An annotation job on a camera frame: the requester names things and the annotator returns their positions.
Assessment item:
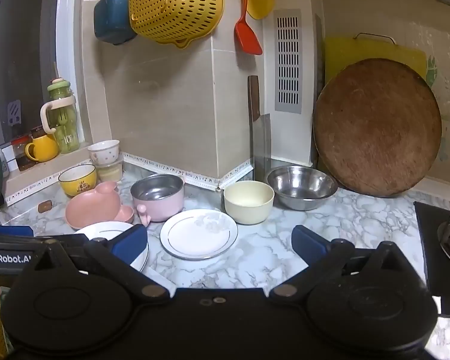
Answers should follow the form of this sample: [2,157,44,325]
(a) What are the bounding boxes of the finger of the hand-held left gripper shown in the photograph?
[0,225,34,238]
[33,233,91,249]

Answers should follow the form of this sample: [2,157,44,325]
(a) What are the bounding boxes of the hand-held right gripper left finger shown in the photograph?
[22,224,171,303]

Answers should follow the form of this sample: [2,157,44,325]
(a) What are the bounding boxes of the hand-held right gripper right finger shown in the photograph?
[270,225,424,303]

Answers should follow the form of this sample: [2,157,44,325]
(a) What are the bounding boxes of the white plate with gold rim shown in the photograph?
[160,209,239,260]
[74,221,150,273]

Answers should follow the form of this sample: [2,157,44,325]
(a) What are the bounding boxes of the pink bear-shaped plate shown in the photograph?
[65,181,135,230]

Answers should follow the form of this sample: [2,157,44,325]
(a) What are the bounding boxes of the pink pot with steel lining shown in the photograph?
[130,174,185,227]

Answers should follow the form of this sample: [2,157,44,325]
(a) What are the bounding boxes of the stainless steel bowl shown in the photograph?
[266,165,338,211]

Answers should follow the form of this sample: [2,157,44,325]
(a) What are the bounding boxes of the cream bowl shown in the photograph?
[223,180,275,225]

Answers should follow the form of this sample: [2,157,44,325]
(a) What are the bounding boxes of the yellow bowl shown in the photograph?
[58,164,98,198]

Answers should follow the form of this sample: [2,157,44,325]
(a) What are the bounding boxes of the clear glass container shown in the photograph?
[96,158,124,183]

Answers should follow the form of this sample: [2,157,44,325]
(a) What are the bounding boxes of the glass jar with dark contents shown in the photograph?
[11,134,37,172]

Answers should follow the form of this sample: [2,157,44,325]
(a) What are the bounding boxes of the yellow mug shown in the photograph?
[25,133,59,162]

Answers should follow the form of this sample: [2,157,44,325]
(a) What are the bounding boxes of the white floral bowl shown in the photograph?
[87,139,121,166]

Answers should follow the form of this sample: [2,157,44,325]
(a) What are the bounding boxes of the green water bottle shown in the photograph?
[40,77,80,155]

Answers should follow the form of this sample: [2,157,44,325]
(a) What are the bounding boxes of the black gas stove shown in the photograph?
[413,200,450,316]

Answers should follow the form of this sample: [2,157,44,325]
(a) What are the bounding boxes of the round wooden cutting board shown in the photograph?
[313,58,443,198]

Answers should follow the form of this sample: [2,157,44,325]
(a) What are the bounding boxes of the grey vent grille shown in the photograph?
[273,9,303,113]

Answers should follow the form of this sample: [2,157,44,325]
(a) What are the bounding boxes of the window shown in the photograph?
[0,0,84,147]

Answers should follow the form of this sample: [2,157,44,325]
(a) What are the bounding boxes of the yellow plastic cutting board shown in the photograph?
[324,33,428,83]

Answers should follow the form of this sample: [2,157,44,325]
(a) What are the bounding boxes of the red spatula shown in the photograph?
[234,0,263,56]

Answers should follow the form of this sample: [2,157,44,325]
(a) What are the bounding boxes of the blue pot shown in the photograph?
[93,0,138,46]

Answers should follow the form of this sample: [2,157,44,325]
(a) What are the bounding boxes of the yellow colander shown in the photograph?
[128,0,226,49]

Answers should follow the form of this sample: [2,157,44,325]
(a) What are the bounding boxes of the cleaver with wooden handle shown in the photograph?
[247,75,273,181]

